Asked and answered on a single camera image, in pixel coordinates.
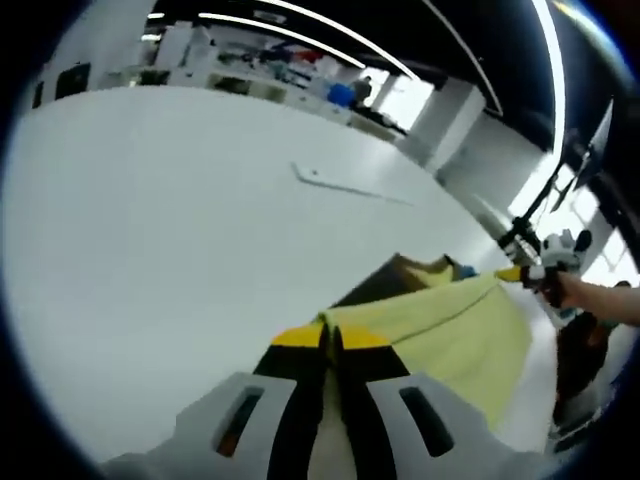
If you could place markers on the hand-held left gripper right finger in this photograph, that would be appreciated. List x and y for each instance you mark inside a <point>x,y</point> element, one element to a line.
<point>370,380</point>

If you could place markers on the black box by pillar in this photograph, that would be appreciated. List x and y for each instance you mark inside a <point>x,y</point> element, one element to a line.
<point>72,81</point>

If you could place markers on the yellow garment with contrast sleeves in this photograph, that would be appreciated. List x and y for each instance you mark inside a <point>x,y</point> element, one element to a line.
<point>450,330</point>

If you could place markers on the long ceiling light strip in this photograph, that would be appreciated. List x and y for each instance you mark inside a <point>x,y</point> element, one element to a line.
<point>360,32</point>

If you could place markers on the black metal stand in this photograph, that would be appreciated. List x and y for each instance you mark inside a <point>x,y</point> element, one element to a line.
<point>530,220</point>

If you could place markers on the long white counter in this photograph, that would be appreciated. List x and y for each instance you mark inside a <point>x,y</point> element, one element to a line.
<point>260,85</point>

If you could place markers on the blue plastic bin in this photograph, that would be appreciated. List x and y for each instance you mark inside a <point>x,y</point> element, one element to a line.
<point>340,95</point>

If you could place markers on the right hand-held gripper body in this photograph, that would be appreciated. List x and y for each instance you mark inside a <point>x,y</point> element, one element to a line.
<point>560,252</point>

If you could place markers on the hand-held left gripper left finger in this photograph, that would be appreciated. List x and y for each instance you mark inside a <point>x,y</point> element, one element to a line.
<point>295,385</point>

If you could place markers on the white template strip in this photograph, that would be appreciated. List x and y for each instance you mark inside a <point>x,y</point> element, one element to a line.
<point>340,186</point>

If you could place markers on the short ceiling light strip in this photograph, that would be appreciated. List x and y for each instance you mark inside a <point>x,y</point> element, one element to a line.
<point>280,35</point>

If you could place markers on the white square pillar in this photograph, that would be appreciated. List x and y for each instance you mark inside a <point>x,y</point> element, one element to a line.
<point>100,45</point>
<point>447,120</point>

